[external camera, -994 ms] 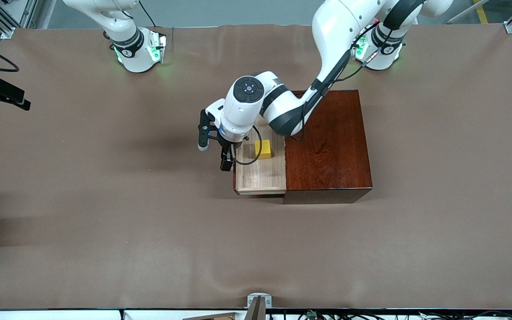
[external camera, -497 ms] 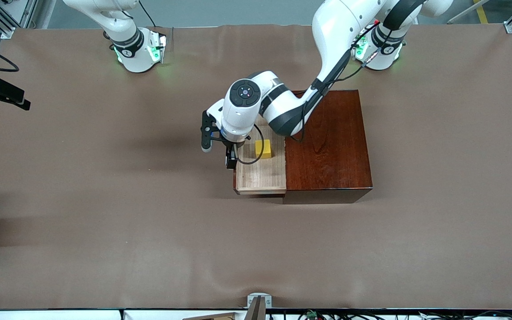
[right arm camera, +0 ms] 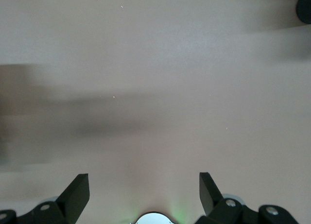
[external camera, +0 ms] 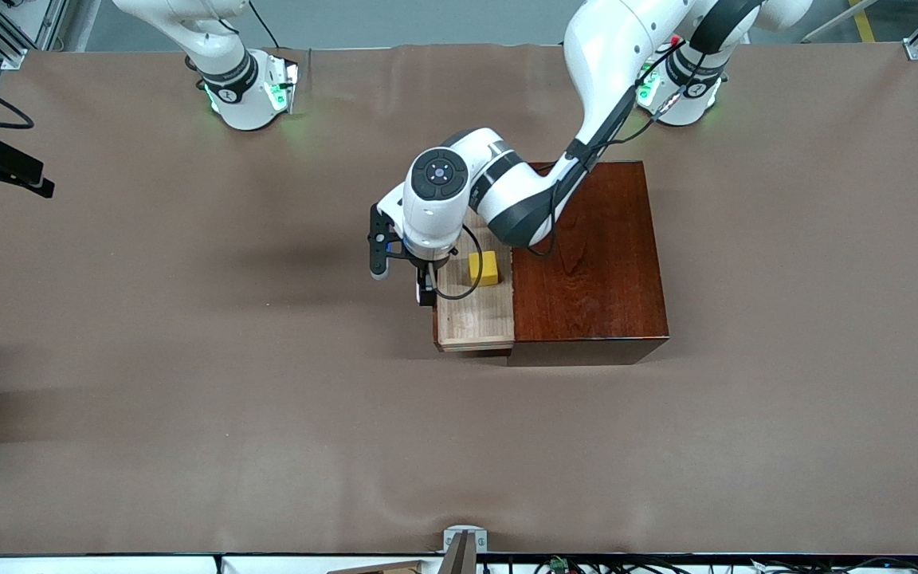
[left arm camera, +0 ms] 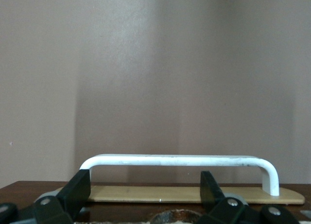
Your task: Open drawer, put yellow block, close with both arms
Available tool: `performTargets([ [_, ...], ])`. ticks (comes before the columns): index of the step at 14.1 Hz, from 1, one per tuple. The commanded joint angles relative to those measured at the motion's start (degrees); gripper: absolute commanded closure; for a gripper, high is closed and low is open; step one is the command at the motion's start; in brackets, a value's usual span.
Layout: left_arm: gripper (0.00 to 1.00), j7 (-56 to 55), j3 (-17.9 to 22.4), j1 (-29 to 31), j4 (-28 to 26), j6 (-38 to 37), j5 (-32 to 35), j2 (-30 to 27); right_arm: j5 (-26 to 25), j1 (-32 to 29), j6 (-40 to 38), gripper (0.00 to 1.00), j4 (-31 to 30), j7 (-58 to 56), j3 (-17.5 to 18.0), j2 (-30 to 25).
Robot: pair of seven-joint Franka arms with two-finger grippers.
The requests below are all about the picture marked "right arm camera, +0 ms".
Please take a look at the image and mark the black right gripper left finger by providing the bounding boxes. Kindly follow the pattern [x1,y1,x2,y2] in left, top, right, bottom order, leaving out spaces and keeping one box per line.
[0,173,90,224]

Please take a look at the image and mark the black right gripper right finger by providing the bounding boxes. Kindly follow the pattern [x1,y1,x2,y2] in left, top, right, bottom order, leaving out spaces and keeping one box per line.
[195,172,298,224]

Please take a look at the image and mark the black round object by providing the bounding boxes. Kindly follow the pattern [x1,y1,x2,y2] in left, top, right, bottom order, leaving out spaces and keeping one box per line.
[295,0,311,25]

